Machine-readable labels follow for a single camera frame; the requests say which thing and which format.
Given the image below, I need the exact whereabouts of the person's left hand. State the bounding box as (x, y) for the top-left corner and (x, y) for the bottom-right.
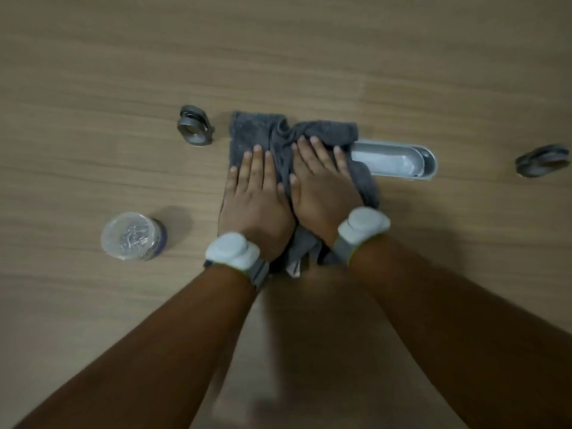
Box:
(217, 145), (297, 263)

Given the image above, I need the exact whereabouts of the person's right hand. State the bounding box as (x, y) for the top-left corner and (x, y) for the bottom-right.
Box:
(288, 136), (365, 250)

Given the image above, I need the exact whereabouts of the grey cloth towel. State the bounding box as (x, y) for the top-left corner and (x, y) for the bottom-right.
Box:
(228, 111), (381, 278)

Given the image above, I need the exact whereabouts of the clear plastic shaker jar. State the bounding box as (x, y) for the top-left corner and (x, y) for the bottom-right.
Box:
(100, 212), (169, 262)

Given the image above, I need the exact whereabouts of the person's right forearm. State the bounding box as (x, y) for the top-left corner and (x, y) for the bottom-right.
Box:
(350, 235), (572, 429)

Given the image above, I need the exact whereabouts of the person's left forearm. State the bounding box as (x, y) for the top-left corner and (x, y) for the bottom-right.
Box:
(13, 263), (259, 429)

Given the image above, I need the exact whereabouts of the white wrist tracker grey band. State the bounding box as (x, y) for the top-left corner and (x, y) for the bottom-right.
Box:
(203, 232), (271, 294)
(332, 206), (392, 268)

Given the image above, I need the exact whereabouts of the metal partition clamp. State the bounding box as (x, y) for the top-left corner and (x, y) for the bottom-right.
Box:
(514, 144), (572, 179)
(176, 105), (215, 148)

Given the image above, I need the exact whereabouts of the silver oval cable grommet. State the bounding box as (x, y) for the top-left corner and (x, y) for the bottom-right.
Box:
(350, 139), (439, 182)

